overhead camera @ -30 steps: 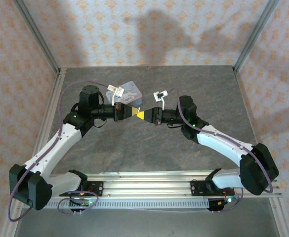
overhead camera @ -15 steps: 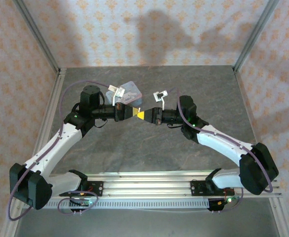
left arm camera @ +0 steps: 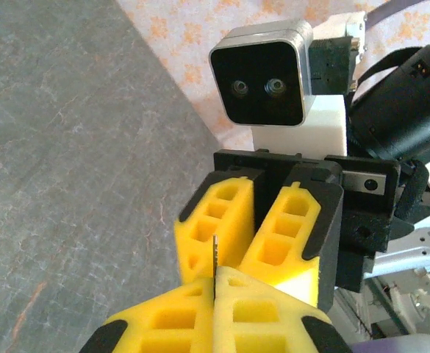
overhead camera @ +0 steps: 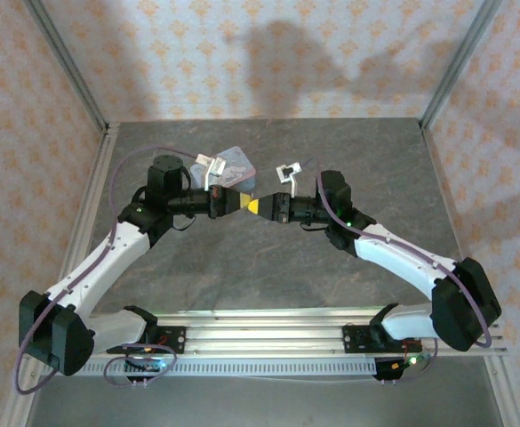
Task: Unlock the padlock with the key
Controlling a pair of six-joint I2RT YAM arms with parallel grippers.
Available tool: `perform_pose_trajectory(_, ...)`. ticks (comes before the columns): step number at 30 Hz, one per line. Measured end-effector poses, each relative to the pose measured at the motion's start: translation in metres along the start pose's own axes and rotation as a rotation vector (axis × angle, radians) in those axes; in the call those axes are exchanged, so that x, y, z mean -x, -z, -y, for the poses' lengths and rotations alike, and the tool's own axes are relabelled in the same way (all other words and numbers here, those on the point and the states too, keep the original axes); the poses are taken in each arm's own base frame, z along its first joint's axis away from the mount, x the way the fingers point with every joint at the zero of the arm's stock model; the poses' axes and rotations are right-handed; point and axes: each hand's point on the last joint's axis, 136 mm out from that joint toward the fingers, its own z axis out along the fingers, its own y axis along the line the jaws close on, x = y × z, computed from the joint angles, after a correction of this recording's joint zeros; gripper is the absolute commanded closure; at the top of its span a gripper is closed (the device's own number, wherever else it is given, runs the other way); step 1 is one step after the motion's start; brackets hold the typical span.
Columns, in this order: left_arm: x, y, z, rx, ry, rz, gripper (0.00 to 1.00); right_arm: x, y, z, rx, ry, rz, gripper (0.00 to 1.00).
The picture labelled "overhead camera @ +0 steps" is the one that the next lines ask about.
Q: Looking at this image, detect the pastel cartoon print tin box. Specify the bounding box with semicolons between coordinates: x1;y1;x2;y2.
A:
189;145;260;193

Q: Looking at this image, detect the aluminium grooved base beam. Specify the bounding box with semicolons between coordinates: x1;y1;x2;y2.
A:
20;308;508;359

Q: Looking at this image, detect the small circuit board with LED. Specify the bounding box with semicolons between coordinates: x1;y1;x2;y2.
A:
388;350;432;370
124;355;172;374

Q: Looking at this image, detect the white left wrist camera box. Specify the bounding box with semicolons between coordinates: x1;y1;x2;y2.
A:
196;153;228;191

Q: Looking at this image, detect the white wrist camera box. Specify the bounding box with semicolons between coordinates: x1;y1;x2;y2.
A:
275;163;304;199
196;153;228;191

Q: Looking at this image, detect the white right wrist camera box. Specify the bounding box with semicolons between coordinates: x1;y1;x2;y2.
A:
275;163;304;199

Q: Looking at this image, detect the aluminium table side rail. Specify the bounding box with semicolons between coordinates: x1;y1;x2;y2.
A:
59;123;121;290

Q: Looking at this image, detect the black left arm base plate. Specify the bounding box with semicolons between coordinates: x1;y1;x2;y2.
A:
152;325;187;356

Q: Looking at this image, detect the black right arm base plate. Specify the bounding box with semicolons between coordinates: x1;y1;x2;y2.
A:
342;323;423;356

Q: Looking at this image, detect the grey slotted cable duct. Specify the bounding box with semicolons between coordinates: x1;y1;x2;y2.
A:
40;358;379;378

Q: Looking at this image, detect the aluminium frame post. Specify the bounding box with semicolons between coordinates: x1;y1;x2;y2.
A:
22;0;111;131
419;0;505;131

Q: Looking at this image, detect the aluminium frame leg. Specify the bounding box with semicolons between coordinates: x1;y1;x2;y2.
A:
1;355;45;427
484;355;520;427

